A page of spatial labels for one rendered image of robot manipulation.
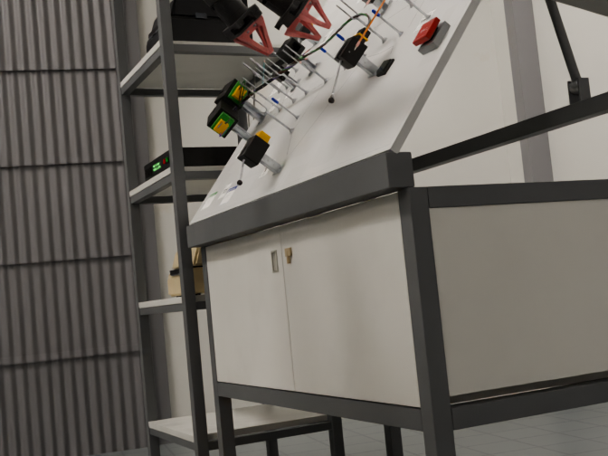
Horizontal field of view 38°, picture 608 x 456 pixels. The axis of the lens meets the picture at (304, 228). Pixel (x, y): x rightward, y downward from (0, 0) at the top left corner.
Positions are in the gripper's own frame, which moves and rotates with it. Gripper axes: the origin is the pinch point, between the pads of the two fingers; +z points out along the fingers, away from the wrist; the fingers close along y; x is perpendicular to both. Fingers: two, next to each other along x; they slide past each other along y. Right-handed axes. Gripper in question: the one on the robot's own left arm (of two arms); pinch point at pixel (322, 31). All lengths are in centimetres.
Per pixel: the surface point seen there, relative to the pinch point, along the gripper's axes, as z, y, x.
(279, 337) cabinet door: 34, 41, 51
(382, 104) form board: 15.8, -15.6, 18.7
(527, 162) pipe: 146, 174, -147
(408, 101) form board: 17.0, -27.5, 23.7
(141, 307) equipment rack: 12, 146, 29
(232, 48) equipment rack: -11, 82, -39
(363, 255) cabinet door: 28, -7, 45
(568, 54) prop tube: 48, -19, -20
